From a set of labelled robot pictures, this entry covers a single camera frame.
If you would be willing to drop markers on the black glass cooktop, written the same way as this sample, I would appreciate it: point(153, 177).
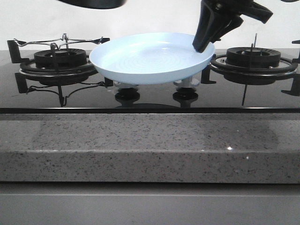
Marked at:
point(217, 94)

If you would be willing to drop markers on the right black pan support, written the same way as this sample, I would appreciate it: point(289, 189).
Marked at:
point(283, 67)

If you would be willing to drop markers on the left silver stove knob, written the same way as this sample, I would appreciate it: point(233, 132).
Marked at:
point(122, 85)

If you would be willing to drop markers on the black frying pan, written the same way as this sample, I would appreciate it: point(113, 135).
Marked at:
point(96, 4)

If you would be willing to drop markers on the gas burner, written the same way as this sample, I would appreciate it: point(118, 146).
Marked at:
point(66, 58)
point(242, 55)

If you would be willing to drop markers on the left black pan support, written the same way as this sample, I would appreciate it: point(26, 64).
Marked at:
point(28, 66)

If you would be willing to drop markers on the light blue plate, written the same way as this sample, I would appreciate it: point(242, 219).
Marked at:
point(150, 58)

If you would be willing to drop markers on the right silver stove knob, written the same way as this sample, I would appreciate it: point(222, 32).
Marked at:
point(189, 82)

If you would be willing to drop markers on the silver stove knob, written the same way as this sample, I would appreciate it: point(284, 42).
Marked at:
point(122, 85)
point(189, 82)

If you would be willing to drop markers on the right gas burner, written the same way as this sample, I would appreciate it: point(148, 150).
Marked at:
point(242, 55)

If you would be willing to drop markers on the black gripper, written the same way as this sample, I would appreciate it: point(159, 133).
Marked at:
point(218, 17)

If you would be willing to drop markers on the left gas burner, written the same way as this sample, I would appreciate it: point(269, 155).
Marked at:
point(66, 58)

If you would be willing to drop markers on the black pan support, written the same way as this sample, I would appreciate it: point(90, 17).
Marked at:
point(283, 67)
point(28, 66)

